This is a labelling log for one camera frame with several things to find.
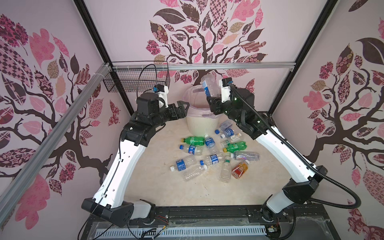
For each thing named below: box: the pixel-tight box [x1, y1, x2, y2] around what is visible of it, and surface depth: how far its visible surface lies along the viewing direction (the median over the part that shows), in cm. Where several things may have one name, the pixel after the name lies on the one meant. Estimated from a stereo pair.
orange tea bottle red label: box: [231, 159, 250, 179], surface depth 87 cm
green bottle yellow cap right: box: [223, 141, 248, 154], surface depth 97 cm
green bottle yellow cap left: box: [181, 136, 205, 146], surface depth 100 cm
